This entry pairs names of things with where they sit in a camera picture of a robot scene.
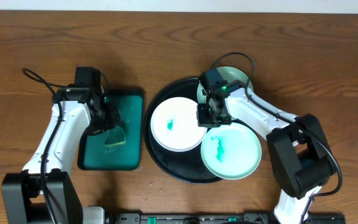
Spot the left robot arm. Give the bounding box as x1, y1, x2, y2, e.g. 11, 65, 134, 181
1, 84, 117, 223

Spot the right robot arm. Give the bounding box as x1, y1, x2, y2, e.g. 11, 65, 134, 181
198, 86, 343, 223

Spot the rectangular black green tray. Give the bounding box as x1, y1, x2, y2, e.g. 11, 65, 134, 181
77, 89, 144, 170

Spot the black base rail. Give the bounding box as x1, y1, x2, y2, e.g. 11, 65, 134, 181
115, 212, 347, 224

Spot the round black tray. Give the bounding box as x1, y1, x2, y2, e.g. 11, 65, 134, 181
143, 77, 260, 184

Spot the white plate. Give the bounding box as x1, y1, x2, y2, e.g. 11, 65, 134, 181
150, 97, 207, 152

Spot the green yellow sponge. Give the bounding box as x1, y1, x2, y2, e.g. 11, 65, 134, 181
104, 126, 126, 147

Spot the mint plate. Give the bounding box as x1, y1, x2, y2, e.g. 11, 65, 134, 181
197, 67, 248, 120
201, 123, 262, 180

